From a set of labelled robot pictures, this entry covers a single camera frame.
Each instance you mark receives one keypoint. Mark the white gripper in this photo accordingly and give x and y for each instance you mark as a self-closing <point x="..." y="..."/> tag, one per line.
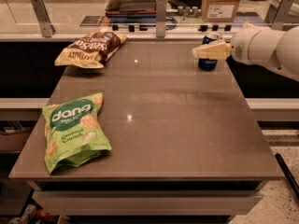
<point x="240" y="48"/>

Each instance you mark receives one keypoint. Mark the blue pepsi can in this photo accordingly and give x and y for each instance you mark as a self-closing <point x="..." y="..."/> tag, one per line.
<point x="207" y="64"/>

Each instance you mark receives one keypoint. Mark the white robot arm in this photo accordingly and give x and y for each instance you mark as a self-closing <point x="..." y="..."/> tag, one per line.
<point x="275" y="50"/>

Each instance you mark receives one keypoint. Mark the brown chip bag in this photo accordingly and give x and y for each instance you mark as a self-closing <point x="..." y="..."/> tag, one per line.
<point x="92" y="50"/>

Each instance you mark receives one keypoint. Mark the green dang chip bag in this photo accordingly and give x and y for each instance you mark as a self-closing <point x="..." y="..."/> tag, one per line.
<point x="73" y="133"/>

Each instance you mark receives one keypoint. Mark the cardboard box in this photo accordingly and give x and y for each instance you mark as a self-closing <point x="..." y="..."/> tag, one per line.
<point x="219" y="10"/>

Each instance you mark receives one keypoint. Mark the orange framed tray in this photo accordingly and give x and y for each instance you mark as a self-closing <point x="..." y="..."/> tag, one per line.
<point x="131" y="7"/>

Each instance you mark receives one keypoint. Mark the black rod on floor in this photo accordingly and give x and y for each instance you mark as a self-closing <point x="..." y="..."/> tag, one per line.
<point x="288" y="174"/>

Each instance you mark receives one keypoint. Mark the right metal glass bracket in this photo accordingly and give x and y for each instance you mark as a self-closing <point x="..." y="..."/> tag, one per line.
<point x="276" y="16"/>

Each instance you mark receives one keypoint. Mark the metal glass bracket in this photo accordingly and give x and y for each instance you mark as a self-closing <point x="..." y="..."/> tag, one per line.
<point x="46" y="27"/>
<point x="160" y="18"/>
<point x="276" y="16"/>

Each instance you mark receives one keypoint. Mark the middle metal glass bracket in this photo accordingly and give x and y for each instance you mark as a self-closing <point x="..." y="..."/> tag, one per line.
<point x="160" y="18"/>

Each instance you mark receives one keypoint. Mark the left metal glass bracket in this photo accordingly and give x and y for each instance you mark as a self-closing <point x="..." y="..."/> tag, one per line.
<point x="46" y="27"/>

